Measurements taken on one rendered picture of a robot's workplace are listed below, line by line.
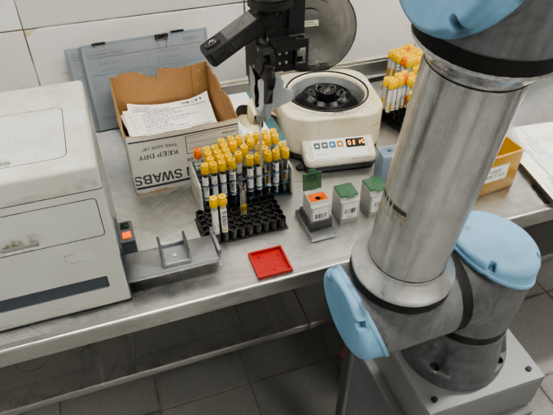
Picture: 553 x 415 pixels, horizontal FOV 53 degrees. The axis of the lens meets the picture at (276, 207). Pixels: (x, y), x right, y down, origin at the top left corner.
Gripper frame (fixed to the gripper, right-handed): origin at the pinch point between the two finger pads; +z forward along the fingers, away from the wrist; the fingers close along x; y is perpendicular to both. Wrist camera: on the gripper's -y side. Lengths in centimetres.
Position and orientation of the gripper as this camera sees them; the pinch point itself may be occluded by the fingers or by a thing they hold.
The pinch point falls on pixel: (259, 114)
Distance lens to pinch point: 97.1
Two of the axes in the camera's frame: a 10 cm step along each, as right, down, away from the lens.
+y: 9.2, -2.6, 3.0
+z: 0.0, 7.6, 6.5
